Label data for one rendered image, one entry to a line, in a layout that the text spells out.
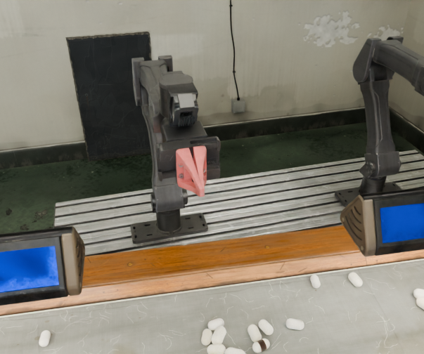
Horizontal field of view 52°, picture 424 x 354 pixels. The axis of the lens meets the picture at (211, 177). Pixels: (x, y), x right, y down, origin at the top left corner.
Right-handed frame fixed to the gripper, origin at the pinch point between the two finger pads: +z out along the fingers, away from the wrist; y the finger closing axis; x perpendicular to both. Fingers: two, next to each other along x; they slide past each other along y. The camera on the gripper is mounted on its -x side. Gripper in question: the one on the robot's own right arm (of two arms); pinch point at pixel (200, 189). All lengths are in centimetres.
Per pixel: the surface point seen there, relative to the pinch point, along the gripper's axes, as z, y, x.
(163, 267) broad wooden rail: -14.8, -4.9, 30.6
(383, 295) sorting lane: 1.6, 37.6, 32.7
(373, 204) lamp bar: 13.2, 19.2, -3.9
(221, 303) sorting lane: -4.6, 5.1, 32.9
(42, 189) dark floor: -164, -54, 111
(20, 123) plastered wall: -195, -62, 83
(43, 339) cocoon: -3.5, -28.4, 31.1
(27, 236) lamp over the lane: 9.5, -22.1, -4.5
